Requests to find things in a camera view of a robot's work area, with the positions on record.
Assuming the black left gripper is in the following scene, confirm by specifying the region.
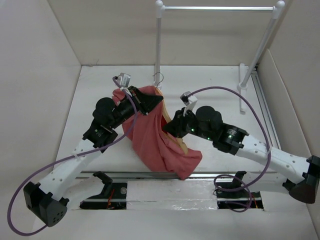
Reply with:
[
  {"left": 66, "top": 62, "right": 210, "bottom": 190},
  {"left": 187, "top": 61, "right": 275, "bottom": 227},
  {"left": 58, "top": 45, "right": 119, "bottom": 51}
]
[{"left": 109, "top": 86, "right": 163, "bottom": 130}]

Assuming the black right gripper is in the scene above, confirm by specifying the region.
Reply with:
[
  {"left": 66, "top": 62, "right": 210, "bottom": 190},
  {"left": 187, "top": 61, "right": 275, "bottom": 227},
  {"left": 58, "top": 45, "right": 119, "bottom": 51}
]
[{"left": 161, "top": 107, "right": 215, "bottom": 142}]

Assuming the wooden clothes hanger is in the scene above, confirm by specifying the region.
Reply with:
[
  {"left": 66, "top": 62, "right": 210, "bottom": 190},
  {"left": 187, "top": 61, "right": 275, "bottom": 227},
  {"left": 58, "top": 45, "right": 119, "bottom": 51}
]
[{"left": 153, "top": 71, "right": 188, "bottom": 154}]

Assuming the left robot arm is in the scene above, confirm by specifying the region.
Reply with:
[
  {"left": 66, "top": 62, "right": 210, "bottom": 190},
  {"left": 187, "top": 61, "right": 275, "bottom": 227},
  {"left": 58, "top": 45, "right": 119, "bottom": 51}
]
[{"left": 23, "top": 86, "right": 163, "bottom": 227}]

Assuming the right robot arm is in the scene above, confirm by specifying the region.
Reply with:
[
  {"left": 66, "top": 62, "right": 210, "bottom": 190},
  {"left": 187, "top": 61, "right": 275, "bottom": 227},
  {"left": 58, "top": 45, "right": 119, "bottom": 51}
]
[{"left": 163, "top": 106, "right": 320, "bottom": 204}]

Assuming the white clothes rack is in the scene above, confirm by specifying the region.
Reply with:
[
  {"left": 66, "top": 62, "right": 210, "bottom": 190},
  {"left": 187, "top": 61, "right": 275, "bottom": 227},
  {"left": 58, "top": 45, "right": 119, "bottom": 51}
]
[{"left": 154, "top": 0, "right": 286, "bottom": 113}]

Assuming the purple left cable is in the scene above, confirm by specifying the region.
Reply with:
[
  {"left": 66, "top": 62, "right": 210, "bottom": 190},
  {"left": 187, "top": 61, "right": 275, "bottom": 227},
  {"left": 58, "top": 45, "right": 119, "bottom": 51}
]
[{"left": 7, "top": 76, "right": 140, "bottom": 237}]

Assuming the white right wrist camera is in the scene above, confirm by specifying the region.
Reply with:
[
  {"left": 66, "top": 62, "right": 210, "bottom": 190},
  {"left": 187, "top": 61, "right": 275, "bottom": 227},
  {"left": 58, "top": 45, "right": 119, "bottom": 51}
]
[{"left": 180, "top": 91, "right": 198, "bottom": 117}]

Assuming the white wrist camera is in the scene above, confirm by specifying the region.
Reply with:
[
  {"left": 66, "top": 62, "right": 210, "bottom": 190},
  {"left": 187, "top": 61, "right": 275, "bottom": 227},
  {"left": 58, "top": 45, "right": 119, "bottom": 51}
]
[
  {"left": 116, "top": 72, "right": 131, "bottom": 88},
  {"left": 180, "top": 91, "right": 198, "bottom": 117}
]

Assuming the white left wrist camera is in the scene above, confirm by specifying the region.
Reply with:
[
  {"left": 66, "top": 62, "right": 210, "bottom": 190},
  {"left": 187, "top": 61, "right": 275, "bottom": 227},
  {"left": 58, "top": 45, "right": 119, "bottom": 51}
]
[{"left": 116, "top": 72, "right": 131, "bottom": 88}]

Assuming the aluminium front rail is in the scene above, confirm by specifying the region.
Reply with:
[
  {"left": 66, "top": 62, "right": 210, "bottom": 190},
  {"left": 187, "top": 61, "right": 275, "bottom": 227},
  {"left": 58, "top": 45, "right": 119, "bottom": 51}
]
[{"left": 80, "top": 172, "right": 263, "bottom": 210}]

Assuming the aluminium side rail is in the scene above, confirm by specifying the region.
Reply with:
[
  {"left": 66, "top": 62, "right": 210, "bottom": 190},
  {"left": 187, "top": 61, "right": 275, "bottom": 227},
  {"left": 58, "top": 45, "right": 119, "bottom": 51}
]
[{"left": 250, "top": 67, "right": 277, "bottom": 146}]

